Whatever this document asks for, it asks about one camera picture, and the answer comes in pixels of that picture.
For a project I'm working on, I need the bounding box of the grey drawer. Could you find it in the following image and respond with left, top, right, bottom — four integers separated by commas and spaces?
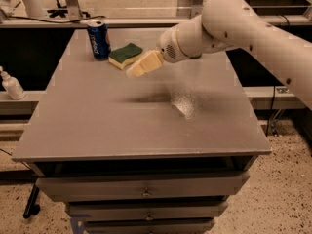
85, 218, 215, 234
67, 200, 228, 221
37, 172, 250, 202

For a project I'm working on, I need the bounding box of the grey drawer cabinet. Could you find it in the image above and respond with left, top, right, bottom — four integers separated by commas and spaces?
11, 27, 273, 234

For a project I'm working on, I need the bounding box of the top grey drawer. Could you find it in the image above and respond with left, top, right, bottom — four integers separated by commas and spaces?
37, 172, 250, 202

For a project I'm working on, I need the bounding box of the black cable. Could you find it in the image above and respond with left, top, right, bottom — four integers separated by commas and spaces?
6, 14, 106, 23

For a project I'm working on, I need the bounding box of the black office chair base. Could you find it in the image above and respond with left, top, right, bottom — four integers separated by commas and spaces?
47, 0, 91, 20

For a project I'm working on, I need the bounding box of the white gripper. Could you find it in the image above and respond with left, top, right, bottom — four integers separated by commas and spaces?
126, 26, 186, 78

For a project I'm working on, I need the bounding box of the blue pepsi can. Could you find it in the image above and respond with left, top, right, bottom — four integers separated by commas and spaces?
87, 19, 111, 60

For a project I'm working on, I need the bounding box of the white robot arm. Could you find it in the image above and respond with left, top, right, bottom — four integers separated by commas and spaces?
127, 0, 312, 108

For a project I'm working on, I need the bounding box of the white pump bottle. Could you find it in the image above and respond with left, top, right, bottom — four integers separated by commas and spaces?
0, 66, 25, 100

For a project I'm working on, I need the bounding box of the bottom grey drawer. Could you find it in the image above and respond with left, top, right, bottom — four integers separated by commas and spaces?
85, 218, 215, 234

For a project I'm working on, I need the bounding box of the green and yellow sponge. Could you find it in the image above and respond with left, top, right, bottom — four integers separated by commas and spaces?
108, 43, 143, 69

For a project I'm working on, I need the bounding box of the middle grey drawer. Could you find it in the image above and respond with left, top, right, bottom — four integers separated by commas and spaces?
67, 200, 228, 221

